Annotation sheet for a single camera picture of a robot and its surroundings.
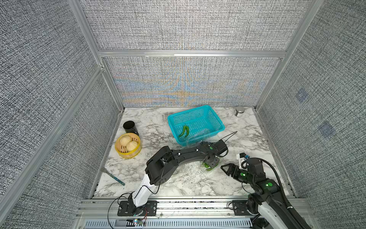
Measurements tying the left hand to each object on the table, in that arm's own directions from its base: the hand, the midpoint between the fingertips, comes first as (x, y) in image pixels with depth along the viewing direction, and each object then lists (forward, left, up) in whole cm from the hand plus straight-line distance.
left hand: (213, 160), depth 87 cm
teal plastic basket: (+30, +10, -4) cm, 32 cm away
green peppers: (+27, +16, -2) cm, 32 cm away
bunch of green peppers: (-3, +5, -1) cm, 6 cm away
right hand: (-6, -5, +4) cm, 8 cm away
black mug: (+24, +54, +4) cm, 60 cm away
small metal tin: (+38, -27, +2) cm, 47 cm away
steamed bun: (+11, +51, +3) cm, 52 cm away
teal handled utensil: (-2, +68, -4) cm, 68 cm away
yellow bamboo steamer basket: (+10, +58, -1) cm, 59 cm away
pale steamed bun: (+16, +57, +1) cm, 59 cm away
